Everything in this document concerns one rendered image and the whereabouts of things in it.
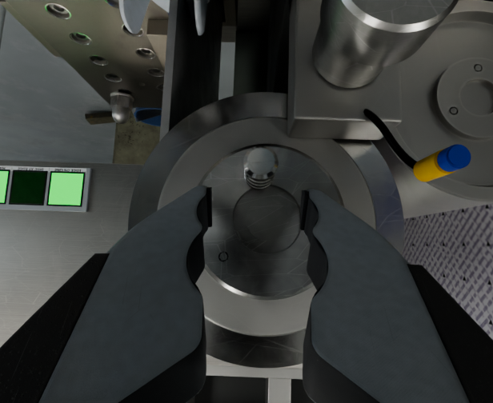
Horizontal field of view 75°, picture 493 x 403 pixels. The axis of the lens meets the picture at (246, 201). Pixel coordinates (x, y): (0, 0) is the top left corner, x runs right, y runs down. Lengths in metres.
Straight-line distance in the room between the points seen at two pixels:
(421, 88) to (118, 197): 0.45
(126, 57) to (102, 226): 0.25
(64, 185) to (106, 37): 0.25
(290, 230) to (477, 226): 0.20
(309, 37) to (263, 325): 0.14
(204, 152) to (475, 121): 0.15
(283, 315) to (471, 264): 0.20
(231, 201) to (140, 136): 3.12
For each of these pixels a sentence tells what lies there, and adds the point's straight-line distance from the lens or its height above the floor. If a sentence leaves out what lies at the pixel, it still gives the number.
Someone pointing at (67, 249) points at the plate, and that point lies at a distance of 0.58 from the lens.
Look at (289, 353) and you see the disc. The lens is 0.18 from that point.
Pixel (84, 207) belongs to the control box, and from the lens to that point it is 0.56.
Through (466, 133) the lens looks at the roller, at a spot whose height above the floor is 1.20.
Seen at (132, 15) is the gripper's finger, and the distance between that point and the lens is 0.22.
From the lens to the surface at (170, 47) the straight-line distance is 0.22.
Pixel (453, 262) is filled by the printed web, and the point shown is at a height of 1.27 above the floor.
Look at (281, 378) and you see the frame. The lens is 0.55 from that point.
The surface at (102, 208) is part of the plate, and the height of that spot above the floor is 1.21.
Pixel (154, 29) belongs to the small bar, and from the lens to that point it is 0.40.
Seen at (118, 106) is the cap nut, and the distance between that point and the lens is 0.57.
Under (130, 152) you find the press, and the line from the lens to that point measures 3.23.
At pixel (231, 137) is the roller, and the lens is 0.18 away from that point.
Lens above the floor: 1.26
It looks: 8 degrees down
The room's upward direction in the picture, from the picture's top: 178 degrees counter-clockwise
